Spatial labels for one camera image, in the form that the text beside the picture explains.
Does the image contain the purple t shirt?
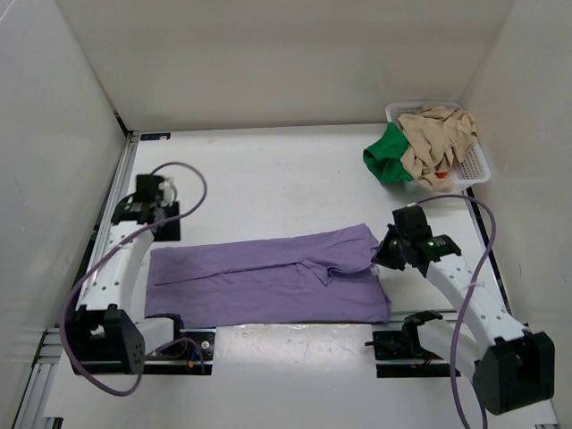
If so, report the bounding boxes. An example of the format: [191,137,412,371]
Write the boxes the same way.
[145,224,391,328]

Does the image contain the beige t shirt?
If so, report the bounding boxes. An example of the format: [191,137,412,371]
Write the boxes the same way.
[398,104,478,193]

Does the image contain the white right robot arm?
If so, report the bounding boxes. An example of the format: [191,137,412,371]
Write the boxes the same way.
[369,225,555,416]

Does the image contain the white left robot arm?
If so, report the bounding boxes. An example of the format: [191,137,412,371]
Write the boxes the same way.
[65,198,188,374]

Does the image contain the green t shirt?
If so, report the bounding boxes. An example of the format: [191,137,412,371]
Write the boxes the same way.
[363,122,413,184]

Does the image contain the white plastic basket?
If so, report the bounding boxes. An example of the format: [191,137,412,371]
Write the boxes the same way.
[385,100,491,193]

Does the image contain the white front cover board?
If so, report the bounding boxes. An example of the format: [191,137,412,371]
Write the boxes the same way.
[45,324,461,428]

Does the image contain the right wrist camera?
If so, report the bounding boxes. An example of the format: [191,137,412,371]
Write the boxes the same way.
[392,206,433,242]

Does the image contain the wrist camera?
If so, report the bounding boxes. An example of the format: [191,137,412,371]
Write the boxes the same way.
[132,174,177,206]
[392,206,433,242]

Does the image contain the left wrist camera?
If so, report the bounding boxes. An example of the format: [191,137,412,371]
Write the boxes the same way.
[132,174,177,206]

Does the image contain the aluminium table edge rail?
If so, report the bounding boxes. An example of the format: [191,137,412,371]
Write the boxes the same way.
[92,130,140,260]

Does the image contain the aluminium front rail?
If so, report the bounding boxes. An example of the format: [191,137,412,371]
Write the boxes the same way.
[386,307,510,326]

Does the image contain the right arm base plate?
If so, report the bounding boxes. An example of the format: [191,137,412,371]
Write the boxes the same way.
[365,331,450,379]

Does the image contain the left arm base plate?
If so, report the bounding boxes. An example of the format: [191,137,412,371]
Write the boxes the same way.
[143,328,216,376]

